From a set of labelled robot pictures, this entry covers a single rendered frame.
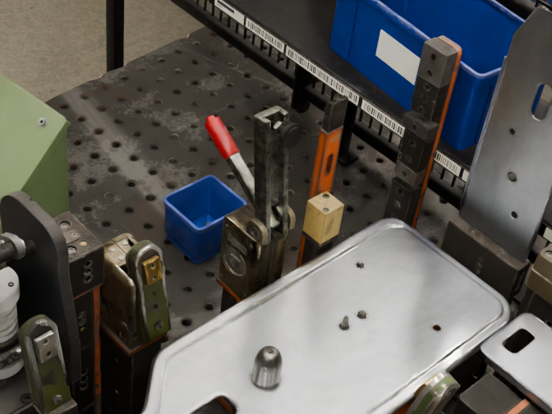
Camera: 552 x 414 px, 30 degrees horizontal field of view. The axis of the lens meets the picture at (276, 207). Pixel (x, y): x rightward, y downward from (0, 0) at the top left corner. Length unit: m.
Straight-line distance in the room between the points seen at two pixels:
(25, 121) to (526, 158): 0.72
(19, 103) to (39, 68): 1.76
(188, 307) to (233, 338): 0.44
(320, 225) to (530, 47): 0.33
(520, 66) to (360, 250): 0.31
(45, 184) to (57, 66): 1.79
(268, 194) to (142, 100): 0.86
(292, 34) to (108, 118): 0.48
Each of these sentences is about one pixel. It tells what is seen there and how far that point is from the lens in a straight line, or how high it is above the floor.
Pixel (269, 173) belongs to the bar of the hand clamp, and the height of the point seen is 1.15.
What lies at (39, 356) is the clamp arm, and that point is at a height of 1.07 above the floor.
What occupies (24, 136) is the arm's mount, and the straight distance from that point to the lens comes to 1.56.
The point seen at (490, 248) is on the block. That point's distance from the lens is 1.38.
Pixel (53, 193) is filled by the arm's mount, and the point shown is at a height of 0.85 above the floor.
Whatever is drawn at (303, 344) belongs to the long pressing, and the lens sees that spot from 1.21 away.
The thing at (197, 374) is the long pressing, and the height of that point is 1.00.
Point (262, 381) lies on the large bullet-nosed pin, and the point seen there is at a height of 1.01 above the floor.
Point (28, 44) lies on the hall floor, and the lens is 3.45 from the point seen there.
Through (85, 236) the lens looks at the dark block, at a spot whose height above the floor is 1.12.
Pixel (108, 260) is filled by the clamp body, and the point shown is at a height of 1.07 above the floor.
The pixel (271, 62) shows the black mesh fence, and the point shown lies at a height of 0.76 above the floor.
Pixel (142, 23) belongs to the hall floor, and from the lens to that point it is 3.56.
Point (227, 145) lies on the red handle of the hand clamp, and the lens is 1.25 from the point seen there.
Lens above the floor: 1.92
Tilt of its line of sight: 42 degrees down
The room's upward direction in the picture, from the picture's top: 8 degrees clockwise
